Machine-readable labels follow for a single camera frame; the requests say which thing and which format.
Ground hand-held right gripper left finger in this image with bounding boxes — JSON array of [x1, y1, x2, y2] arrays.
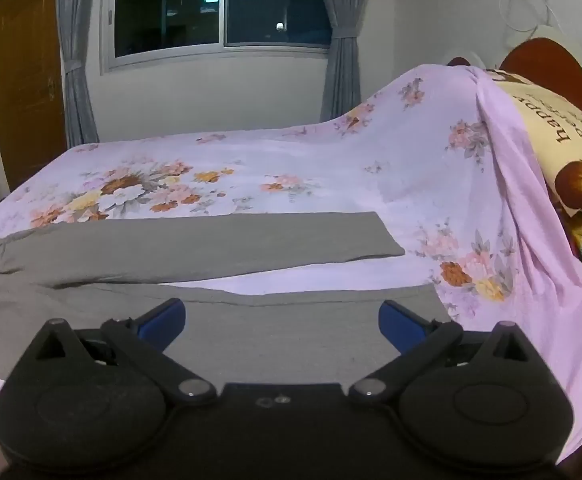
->
[[32, 298, 217, 407]]

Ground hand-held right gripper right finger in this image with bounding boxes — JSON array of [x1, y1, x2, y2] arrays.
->
[[348, 300, 536, 407]]

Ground grey pants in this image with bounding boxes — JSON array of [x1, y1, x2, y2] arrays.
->
[[0, 211, 454, 386]]

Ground pink floral bed sheet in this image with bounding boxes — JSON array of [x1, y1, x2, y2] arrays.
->
[[0, 63, 582, 480]]

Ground yellow printed pillow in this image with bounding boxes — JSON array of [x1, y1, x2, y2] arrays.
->
[[488, 67, 582, 217]]

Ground grey curtain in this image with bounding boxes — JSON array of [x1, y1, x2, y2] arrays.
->
[[316, 0, 367, 123], [55, 0, 100, 148]]

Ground brown wooden door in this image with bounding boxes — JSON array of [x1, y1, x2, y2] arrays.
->
[[0, 0, 68, 192]]

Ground red and white headboard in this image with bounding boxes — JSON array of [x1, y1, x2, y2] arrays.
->
[[498, 22, 582, 131]]

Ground glass sliding window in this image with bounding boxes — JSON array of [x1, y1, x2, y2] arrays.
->
[[100, 0, 333, 73]]

